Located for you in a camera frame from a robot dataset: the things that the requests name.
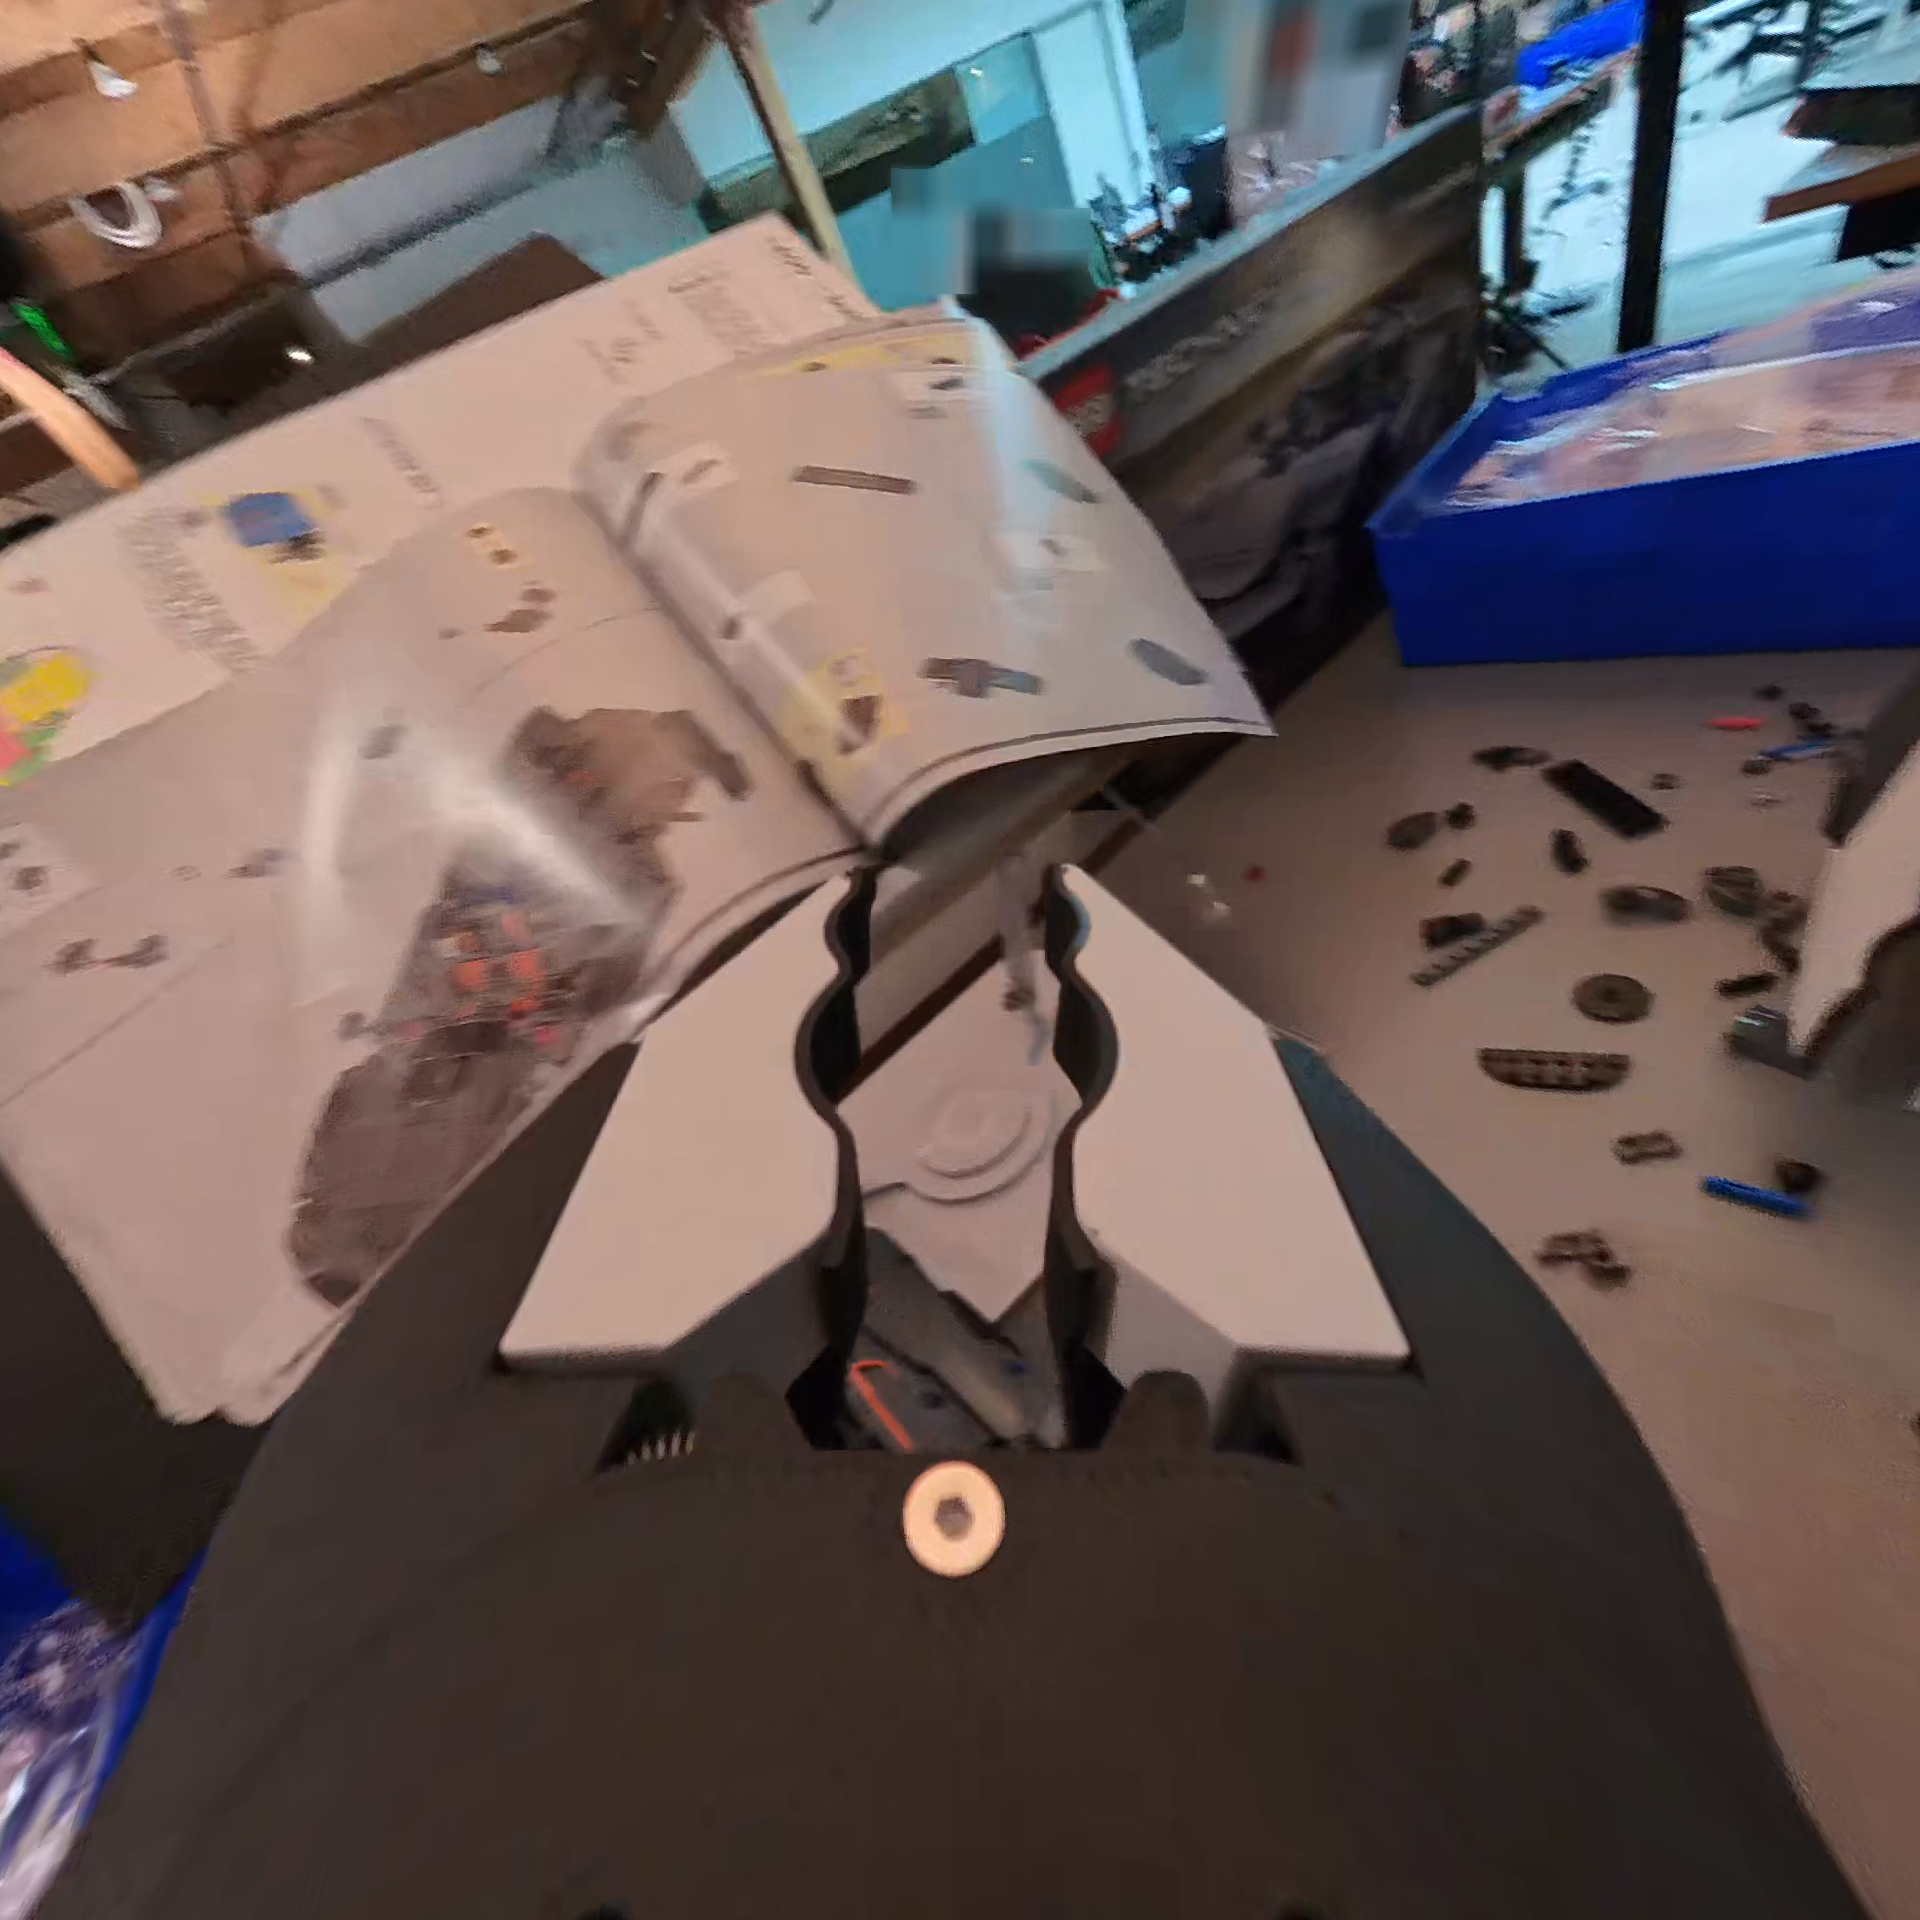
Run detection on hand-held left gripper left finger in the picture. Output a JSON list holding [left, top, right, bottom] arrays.
[[498, 867, 879, 1450]]

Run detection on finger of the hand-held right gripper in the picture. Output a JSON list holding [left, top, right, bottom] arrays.
[[1784, 776, 1920, 1056]]

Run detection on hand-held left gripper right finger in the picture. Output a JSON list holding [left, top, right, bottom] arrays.
[[1043, 862, 1412, 1450]]

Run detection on grey lego sports car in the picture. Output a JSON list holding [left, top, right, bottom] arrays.
[[840, 1231, 1060, 1450]]

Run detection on lego instruction book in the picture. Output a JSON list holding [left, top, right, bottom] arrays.
[[0, 307, 1277, 1429]]

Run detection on scatter of dark lego pieces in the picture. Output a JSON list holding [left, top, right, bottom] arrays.
[[1386, 682, 1877, 1008]]

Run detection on black long studded lego plate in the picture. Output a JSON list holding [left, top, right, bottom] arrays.
[[1542, 756, 1669, 840]]

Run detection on dark grey long lego plate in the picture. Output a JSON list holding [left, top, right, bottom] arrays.
[[1410, 905, 1548, 991]]

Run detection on lego set box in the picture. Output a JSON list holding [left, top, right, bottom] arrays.
[[1034, 112, 1488, 709]]

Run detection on white rounded board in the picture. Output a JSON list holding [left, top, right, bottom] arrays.
[[840, 975, 1081, 1309]]

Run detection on blue storage bin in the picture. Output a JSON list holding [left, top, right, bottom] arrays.
[[0, 1515, 204, 1920], [1367, 271, 1920, 671]]

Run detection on clear plastic parts bags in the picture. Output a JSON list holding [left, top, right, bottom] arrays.
[[1453, 285, 1920, 505], [0, 1604, 152, 1920]]

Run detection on wooden background table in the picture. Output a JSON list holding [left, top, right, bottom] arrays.
[[1769, 61, 1920, 229]]

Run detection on black device with green light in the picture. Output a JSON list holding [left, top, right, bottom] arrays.
[[0, 224, 77, 385]]

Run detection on black vertical post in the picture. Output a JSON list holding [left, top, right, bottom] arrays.
[[1616, 0, 1690, 354]]

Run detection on white coiled cable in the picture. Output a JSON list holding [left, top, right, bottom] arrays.
[[74, 177, 173, 251]]

